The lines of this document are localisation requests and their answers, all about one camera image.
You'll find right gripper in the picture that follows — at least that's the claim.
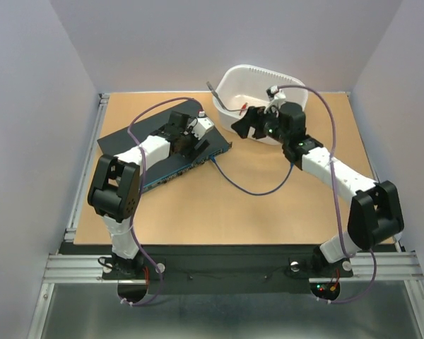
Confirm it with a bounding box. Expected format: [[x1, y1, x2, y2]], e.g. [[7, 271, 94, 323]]
[[230, 104, 289, 145]]

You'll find dark blue network switch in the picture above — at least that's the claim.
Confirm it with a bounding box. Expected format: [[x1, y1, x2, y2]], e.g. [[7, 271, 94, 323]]
[[98, 100, 232, 192]]

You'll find blue ethernet cable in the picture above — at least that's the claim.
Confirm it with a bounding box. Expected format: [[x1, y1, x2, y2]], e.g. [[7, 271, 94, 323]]
[[211, 157, 295, 196]]

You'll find grey ethernet cable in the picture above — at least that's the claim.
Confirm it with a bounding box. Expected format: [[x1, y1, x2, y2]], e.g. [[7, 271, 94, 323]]
[[206, 81, 247, 113]]

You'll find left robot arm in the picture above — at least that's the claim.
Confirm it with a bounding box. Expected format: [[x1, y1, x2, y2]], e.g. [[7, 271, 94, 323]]
[[87, 111, 214, 278]]

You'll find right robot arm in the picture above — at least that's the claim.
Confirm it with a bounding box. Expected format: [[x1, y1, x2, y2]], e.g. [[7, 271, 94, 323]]
[[231, 102, 404, 275]]

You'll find white plastic tub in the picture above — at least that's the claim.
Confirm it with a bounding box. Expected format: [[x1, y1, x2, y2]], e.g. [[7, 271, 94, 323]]
[[208, 64, 308, 145]]

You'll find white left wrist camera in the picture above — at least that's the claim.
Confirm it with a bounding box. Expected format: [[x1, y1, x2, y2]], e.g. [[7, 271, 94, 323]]
[[192, 117, 215, 139]]

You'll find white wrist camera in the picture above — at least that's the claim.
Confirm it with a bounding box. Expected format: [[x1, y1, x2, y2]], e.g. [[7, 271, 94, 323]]
[[264, 85, 286, 114], [192, 117, 215, 139]]

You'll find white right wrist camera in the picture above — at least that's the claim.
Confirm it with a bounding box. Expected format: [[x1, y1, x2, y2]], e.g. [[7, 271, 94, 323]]
[[264, 85, 286, 114]]

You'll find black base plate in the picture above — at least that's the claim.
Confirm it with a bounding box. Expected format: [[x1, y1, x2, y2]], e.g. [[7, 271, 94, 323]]
[[57, 244, 398, 300]]

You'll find aluminium frame rail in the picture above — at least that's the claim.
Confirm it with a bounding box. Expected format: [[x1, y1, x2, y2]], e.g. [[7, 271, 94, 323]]
[[43, 252, 424, 284]]

